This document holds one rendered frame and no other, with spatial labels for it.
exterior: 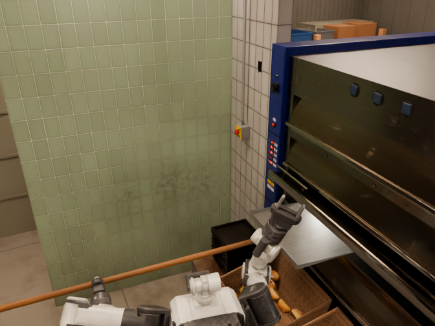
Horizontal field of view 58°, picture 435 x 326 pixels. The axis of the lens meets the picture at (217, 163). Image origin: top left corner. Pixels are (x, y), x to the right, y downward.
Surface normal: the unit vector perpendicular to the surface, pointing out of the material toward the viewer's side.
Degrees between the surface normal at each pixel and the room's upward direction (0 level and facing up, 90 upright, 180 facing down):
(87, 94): 90
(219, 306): 0
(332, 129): 70
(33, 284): 0
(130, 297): 0
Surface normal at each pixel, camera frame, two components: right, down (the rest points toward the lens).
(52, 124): 0.37, 0.39
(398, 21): -0.90, 0.19
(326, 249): -0.02, -0.90
